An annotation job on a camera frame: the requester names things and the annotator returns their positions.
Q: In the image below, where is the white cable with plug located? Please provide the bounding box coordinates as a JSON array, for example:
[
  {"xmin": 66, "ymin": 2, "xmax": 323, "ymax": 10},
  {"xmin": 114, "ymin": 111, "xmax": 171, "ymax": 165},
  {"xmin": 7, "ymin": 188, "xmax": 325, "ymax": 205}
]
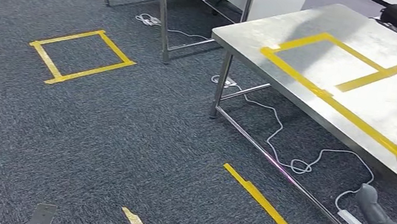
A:
[
  {"xmin": 133, "ymin": 12, "xmax": 212, "ymax": 43},
  {"xmin": 195, "ymin": 74, "xmax": 386, "ymax": 216}
]

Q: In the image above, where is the robot left foot plate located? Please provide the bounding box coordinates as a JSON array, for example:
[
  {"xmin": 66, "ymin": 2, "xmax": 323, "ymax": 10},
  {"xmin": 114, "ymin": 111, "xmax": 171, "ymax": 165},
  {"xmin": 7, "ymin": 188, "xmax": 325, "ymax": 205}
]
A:
[{"xmin": 26, "ymin": 201, "xmax": 58, "ymax": 224}]

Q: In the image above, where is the yellow tape outline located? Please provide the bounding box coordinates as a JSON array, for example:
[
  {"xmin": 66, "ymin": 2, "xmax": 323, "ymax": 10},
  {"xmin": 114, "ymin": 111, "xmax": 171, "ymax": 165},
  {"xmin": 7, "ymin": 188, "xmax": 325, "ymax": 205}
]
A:
[{"xmin": 246, "ymin": 23, "xmax": 397, "ymax": 165}]

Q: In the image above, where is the yellow floor tape square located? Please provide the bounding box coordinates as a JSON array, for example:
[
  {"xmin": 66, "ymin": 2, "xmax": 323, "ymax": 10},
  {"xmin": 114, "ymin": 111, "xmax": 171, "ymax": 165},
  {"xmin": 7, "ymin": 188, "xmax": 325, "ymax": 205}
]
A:
[
  {"xmin": 215, "ymin": 163, "xmax": 319, "ymax": 224},
  {"xmin": 24, "ymin": 19, "xmax": 140, "ymax": 97}
]

